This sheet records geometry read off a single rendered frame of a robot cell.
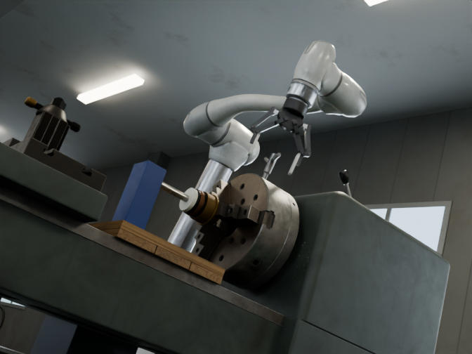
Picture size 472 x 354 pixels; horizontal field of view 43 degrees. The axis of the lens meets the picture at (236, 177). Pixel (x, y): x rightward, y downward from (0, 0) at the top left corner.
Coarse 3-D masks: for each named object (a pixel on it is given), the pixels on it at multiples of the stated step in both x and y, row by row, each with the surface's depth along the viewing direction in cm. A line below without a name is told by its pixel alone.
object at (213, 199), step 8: (200, 192) 164; (200, 200) 162; (208, 200) 163; (216, 200) 166; (192, 208) 162; (200, 208) 162; (208, 208) 163; (216, 208) 164; (192, 216) 166; (200, 216) 163; (208, 216) 164; (200, 224) 167
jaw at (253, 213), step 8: (224, 208) 164; (232, 208) 163; (240, 208) 163; (248, 208) 161; (256, 208) 161; (216, 216) 165; (224, 216) 164; (232, 216) 161; (240, 216) 162; (248, 216) 159; (256, 216) 161; (264, 216) 161; (272, 216) 162; (232, 224) 167; (240, 224) 165; (248, 224) 163
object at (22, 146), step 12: (24, 144) 121; (36, 144) 120; (36, 156) 120; (48, 156) 122; (60, 156) 123; (60, 168) 123; (72, 168) 124; (84, 168) 126; (84, 180) 126; (96, 180) 127
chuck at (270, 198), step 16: (240, 176) 179; (256, 176) 172; (240, 192) 175; (256, 192) 168; (272, 192) 166; (272, 208) 162; (288, 208) 167; (224, 224) 176; (256, 224) 161; (272, 224) 162; (288, 224) 165; (224, 240) 170; (240, 240) 164; (256, 240) 159; (272, 240) 161; (224, 256) 166; (240, 256) 160; (256, 256) 160; (272, 256) 162; (240, 272) 163; (256, 272) 164
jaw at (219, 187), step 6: (216, 186) 179; (222, 186) 177; (228, 186) 180; (210, 192) 172; (216, 192) 173; (222, 192) 175; (228, 192) 177; (222, 198) 173; (228, 198) 176; (228, 204) 173
